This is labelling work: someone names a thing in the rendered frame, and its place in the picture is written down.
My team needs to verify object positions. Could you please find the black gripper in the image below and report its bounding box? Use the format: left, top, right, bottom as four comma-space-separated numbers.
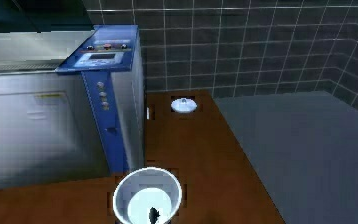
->
148, 206, 160, 224

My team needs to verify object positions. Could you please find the white round bin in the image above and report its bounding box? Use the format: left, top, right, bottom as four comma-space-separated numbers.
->
112, 166, 184, 224

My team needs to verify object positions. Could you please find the silver blue washing machine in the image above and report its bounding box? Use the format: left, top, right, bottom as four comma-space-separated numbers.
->
0, 24, 146, 192

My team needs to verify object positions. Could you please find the white round dish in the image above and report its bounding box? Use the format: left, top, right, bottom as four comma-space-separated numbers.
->
170, 97, 199, 115

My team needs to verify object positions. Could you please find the brown wooden counter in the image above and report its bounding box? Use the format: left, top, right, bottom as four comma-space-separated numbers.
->
0, 89, 287, 224

